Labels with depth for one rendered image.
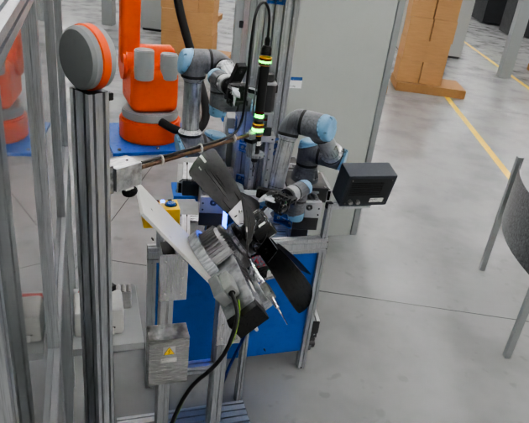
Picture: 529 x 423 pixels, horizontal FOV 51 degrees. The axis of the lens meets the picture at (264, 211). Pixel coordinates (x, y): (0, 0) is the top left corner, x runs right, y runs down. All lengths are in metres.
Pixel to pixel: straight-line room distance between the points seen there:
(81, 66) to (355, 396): 2.37
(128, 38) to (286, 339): 3.88
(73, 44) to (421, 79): 9.14
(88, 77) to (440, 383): 2.70
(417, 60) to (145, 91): 5.63
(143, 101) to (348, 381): 3.75
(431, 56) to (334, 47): 6.28
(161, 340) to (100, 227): 0.64
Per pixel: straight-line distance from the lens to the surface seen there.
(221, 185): 2.06
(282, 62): 2.92
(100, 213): 1.58
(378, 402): 3.23
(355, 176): 2.64
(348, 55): 4.12
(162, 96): 5.97
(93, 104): 1.47
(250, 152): 2.04
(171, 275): 2.03
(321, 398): 3.16
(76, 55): 1.45
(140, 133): 6.02
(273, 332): 3.08
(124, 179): 1.60
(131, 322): 2.15
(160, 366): 2.18
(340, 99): 4.19
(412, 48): 10.16
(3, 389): 0.77
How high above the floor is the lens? 2.20
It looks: 27 degrees down
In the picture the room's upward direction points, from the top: 7 degrees clockwise
